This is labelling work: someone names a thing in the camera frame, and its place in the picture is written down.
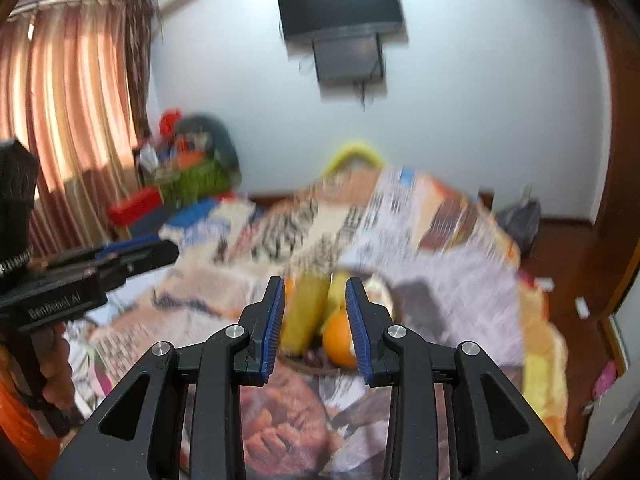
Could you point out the red soft object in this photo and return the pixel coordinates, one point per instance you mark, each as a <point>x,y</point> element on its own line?
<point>169,122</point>

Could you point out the grey bag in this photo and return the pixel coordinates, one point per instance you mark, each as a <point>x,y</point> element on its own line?
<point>522,227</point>

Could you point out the short sugarcane piece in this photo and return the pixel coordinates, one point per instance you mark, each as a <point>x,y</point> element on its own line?
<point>337,290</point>

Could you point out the large mandarin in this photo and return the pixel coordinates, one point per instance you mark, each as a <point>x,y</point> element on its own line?
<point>291,292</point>

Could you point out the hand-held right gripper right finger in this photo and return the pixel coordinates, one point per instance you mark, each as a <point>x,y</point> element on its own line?
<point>357,330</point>

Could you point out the long sugarcane piece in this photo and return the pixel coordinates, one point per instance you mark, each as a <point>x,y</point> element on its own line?
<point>302,315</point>

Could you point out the newspaper print blanket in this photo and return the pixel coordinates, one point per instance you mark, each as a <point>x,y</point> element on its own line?
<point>450,285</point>

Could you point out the person's left forearm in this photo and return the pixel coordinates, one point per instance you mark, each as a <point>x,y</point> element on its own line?
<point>15,410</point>

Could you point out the green box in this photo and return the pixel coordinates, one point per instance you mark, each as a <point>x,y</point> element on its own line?
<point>192,182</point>

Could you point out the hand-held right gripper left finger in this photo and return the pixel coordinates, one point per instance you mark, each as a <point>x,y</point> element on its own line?
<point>274,330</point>

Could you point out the pomelo piece with peel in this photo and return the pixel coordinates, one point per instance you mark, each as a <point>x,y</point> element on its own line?
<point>380,297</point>

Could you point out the black wall television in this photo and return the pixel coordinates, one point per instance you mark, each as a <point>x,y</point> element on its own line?
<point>340,5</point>

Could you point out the person's left hand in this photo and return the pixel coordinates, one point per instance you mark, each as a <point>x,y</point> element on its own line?
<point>57,365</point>

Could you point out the large orange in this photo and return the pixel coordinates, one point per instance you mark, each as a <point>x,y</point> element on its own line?
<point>337,345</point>

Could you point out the blue patterned cloth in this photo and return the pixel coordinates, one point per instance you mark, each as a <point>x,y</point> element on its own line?
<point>195,212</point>

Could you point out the dark purple plate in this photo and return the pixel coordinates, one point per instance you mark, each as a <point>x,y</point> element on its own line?
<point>310,369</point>

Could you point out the yellow curved object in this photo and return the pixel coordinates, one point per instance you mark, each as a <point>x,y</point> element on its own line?
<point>350,152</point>

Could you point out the red box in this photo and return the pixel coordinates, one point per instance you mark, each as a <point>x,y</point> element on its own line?
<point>135,207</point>

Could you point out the striped orange curtain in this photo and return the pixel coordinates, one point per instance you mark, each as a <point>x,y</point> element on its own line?
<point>65,125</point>

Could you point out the pink object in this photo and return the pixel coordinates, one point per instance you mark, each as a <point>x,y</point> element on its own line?
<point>605,377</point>

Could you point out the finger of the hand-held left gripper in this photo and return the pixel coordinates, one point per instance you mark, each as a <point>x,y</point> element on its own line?
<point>75,257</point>
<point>150,260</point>

